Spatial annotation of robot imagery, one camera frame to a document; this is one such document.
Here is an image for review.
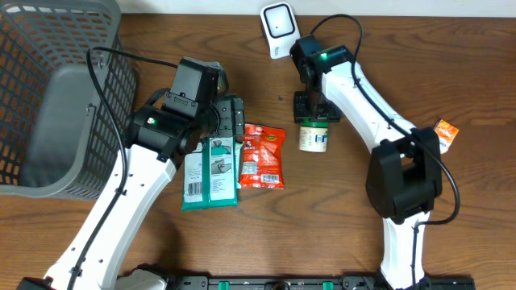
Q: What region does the red Hacks candy bag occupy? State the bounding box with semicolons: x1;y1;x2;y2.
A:
239;123;286;189

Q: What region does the green lid jar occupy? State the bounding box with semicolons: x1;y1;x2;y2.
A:
299;118;329;153

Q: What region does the green 3M gloves pack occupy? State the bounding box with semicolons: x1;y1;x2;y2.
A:
181;136;238;211

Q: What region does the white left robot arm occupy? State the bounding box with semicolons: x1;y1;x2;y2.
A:
18;95;245;289

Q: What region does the grey plastic mesh basket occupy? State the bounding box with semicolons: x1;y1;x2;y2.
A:
1;0;137;200

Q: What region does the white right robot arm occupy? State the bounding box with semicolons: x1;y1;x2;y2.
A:
289;41;443;289

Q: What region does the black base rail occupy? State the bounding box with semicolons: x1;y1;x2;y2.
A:
71;275;476;290

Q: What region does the white barcode scanner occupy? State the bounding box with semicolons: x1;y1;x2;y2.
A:
260;2;301;60

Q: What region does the small orange carton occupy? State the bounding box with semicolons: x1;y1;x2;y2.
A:
434;119;460;155

